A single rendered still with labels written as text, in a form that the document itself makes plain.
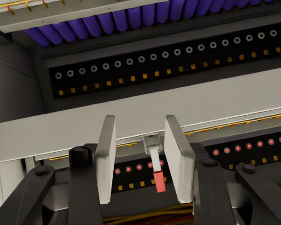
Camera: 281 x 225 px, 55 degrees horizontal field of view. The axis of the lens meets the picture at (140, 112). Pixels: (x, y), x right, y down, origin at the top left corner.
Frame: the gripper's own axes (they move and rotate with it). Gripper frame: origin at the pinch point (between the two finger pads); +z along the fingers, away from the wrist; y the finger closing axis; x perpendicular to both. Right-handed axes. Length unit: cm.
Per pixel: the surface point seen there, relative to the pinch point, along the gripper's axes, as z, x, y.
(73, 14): 18.6, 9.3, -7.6
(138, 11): 22.4, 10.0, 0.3
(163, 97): 13.8, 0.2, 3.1
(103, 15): 21.2, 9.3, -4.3
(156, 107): 13.4, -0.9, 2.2
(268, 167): 30.9, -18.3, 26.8
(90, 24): 22.8, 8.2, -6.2
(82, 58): 30.1, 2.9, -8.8
